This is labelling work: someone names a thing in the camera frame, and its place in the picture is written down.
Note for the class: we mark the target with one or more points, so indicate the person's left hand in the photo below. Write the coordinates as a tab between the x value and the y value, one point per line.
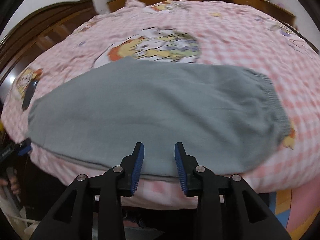
14	184

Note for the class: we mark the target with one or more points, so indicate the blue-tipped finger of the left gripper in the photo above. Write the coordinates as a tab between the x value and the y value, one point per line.
24	147

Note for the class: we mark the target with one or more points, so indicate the grey pants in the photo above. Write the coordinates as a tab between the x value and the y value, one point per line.
230	118

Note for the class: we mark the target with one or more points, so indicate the black smartphone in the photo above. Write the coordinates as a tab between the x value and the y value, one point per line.
29	93

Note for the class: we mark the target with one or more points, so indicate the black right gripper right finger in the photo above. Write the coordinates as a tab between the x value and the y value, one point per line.
227	207

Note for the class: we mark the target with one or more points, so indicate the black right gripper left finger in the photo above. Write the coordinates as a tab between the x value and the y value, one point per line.
71	217

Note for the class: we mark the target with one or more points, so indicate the dark wooden headboard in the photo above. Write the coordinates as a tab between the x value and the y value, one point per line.
37	33

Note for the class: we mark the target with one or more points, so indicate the pink checkered cartoon bedspread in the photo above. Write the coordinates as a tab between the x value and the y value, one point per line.
205	32

